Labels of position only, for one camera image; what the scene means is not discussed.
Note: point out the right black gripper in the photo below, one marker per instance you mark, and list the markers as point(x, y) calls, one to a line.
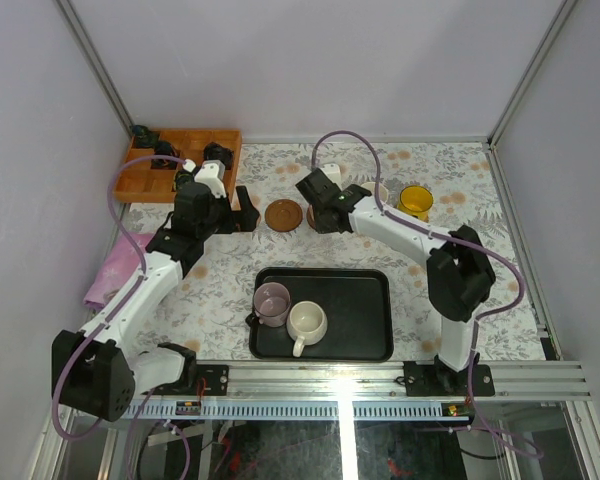
point(321, 227)

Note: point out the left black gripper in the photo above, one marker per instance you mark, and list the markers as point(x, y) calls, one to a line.
point(231, 215)

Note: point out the dark wooden coaster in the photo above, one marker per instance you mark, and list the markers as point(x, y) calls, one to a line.
point(283, 215)
point(311, 218)

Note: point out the yellow mug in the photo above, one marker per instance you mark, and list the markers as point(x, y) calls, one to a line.
point(416, 201)

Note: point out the blue mug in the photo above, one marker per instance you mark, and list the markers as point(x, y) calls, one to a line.
point(377, 189)

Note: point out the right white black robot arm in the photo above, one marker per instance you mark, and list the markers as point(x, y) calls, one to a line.
point(459, 274)

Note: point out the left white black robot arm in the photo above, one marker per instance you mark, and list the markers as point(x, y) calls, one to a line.
point(94, 370)

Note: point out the dark green yellow roll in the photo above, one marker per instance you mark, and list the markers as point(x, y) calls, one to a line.
point(182, 178)

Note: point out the purple mug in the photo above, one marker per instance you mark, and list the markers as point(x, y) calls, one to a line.
point(271, 304)

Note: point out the black serving tray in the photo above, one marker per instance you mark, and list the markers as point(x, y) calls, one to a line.
point(357, 306)

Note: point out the cream white mug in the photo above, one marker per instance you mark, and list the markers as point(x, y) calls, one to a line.
point(307, 325)

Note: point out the floral tablecloth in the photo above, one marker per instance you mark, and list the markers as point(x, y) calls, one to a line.
point(207, 311)

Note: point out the pink princess cloth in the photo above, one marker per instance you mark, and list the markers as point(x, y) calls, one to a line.
point(119, 265)

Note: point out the black roll far corner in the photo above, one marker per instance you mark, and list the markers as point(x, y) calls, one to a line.
point(142, 134)

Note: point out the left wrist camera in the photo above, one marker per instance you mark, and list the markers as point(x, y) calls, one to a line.
point(211, 174)

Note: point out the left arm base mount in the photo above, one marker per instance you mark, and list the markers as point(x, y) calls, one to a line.
point(205, 377)

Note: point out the aluminium front rail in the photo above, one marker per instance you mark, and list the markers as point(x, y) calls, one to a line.
point(517, 381)

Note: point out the blue slotted cable duct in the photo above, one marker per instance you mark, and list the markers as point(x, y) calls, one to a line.
point(299, 410)

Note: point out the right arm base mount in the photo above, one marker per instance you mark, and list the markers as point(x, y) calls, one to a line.
point(436, 380)

